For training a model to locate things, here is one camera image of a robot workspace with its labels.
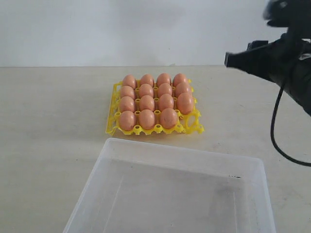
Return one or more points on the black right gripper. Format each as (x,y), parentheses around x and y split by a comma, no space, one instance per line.
(288,66)

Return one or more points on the yellow plastic egg tray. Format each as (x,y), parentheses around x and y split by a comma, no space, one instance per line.
(186,123)

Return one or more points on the clear plastic bin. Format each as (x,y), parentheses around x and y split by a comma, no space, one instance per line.
(138,187)

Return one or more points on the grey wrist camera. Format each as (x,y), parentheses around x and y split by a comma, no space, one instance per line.
(295,15)

